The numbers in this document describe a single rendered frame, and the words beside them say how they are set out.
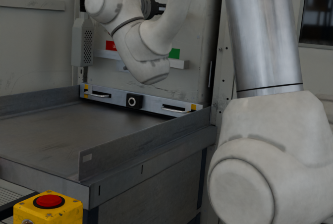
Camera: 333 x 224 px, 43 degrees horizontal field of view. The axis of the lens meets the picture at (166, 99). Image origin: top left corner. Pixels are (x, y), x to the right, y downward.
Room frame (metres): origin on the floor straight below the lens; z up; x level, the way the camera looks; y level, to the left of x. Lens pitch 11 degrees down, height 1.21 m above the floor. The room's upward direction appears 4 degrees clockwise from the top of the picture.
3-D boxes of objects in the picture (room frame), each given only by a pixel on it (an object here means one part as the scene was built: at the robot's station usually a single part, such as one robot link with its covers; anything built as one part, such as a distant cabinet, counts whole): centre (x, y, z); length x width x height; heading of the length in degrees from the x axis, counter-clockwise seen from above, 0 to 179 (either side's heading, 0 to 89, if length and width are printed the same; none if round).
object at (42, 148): (1.29, 0.25, 0.82); 0.68 x 0.62 x 0.06; 151
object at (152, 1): (1.31, 0.08, 1.23); 0.09 x 0.08 x 0.07; 151
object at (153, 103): (1.56, 0.10, 0.89); 0.54 x 0.05 x 0.06; 61
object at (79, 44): (1.59, 0.32, 1.09); 0.08 x 0.05 x 0.17; 151
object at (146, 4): (1.25, 0.11, 1.23); 0.09 x 0.06 x 0.09; 61
